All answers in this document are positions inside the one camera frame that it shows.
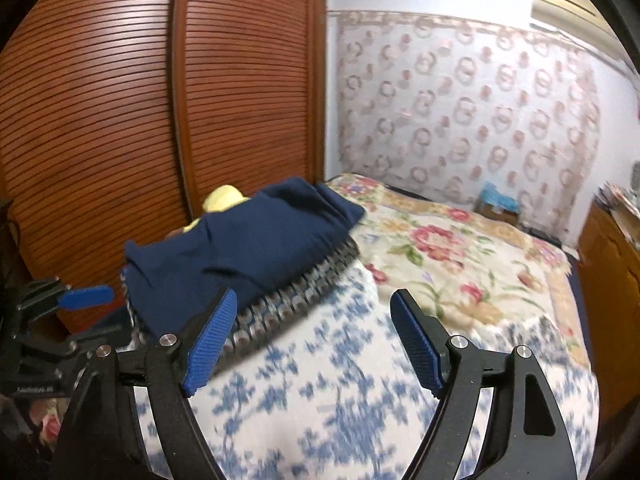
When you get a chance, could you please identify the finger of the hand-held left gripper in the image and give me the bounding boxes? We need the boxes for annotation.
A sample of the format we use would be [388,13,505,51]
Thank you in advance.
[55,285,115,311]
[65,324,128,356]

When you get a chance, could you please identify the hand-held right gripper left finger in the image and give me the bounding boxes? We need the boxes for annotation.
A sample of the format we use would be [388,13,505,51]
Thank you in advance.
[55,287,239,480]

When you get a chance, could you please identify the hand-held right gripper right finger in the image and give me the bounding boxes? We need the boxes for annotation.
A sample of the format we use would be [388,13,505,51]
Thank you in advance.
[390,289,578,480]

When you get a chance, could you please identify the dark circle-patterned garment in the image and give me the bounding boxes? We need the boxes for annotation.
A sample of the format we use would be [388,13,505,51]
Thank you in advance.
[120,237,361,376]

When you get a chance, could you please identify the navy printed T-shirt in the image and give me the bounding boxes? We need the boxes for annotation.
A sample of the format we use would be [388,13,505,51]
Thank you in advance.
[122,176,365,338]

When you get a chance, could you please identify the blue and white floral blanket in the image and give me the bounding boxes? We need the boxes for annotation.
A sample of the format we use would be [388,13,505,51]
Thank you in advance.
[132,260,601,480]

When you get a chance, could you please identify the cream floral blanket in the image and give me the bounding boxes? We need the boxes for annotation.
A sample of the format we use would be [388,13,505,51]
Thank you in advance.
[325,172,591,376]

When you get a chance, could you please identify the yellow plush toy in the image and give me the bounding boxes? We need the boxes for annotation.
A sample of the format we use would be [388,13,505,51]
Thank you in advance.
[182,185,248,233]

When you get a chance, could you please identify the small cardboard box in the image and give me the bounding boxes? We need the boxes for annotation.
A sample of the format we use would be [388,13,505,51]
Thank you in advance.
[475,200,521,226]

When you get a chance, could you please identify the blue plastic bag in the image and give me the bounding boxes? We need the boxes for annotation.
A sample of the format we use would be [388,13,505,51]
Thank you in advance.
[479,182,521,211]

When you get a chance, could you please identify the bed with navy sheet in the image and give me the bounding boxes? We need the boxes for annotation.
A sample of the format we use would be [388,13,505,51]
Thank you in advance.
[570,255,601,361]

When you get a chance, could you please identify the wooden louvred wardrobe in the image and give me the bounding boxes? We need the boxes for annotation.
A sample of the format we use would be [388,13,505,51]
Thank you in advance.
[0,0,328,336]

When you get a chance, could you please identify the wooden cabinet desk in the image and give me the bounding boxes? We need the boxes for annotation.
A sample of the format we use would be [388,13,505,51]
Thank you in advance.
[577,197,640,421]

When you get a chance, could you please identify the sheer circle-patterned curtain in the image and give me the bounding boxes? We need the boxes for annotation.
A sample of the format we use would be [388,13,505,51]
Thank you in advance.
[332,10,603,246]

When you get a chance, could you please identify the cardboard box with papers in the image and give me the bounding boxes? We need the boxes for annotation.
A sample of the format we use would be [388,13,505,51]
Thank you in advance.
[597,182,640,246]

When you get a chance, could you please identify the wall air conditioner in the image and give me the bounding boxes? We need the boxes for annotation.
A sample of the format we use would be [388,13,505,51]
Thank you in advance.
[530,0,626,58]

